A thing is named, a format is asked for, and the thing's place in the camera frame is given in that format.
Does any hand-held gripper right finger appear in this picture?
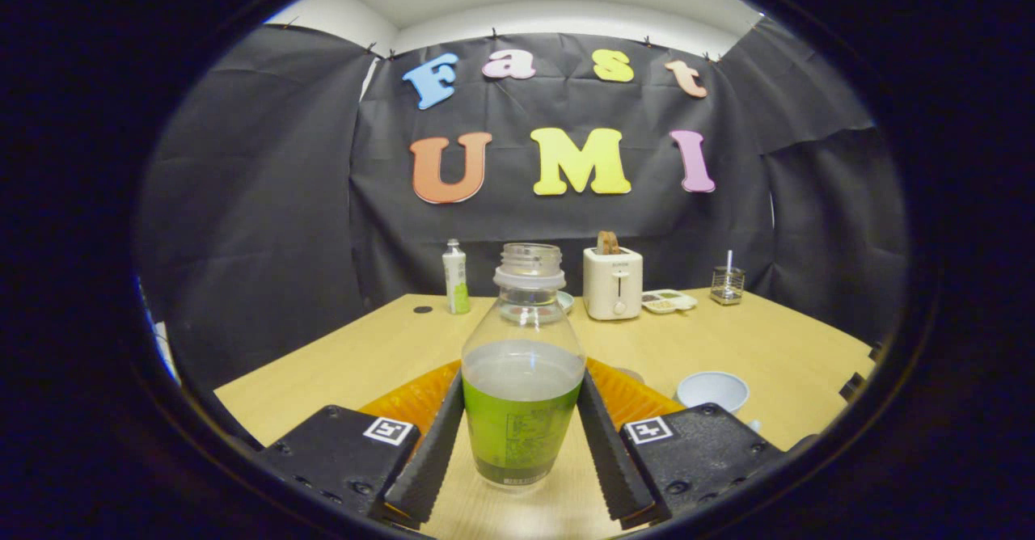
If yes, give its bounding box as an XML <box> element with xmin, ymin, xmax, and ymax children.
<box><xmin>576</xmin><ymin>358</ymin><xmax>789</xmax><ymax>529</ymax></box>

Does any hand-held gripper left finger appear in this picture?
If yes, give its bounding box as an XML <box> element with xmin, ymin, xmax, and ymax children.
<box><xmin>259</xmin><ymin>360</ymin><xmax>466</xmax><ymax>529</ymax></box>

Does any clear juice bottle green label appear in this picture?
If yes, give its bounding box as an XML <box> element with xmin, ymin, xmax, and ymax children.
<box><xmin>461</xmin><ymin>243</ymin><xmax>586</xmax><ymax>492</ymax></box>

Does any grey-blue cup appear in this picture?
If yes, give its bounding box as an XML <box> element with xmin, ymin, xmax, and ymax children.
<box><xmin>676</xmin><ymin>371</ymin><xmax>761</xmax><ymax>432</ymax></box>

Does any white bottle green label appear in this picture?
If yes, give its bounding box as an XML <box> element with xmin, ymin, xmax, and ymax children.
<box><xmin>442</xmin><ymin>238</ymin><xmax>471</xmax><ymax>315</ymax></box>

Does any white divided dish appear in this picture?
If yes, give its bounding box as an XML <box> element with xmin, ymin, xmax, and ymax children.
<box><xmin>641</xmin><ymin>289</ymin><xmax>698</xmax><ymax>315</ymax></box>

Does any white toaster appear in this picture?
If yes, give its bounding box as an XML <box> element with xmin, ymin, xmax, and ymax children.
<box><xmin>582</xmin><ymin>247</ymin><xmax>644</xmax><ymax>321</ymax></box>

